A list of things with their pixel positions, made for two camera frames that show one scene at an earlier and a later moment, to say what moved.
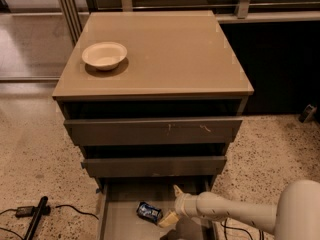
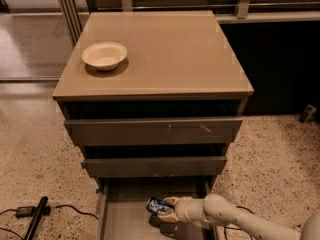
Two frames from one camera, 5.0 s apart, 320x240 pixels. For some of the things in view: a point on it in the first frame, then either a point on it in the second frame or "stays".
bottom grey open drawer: x=118 y=200 stays
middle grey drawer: x=158 y=166 stays
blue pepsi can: x=149 y=212 → x=158 y=206
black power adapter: x=24 y=211 stays
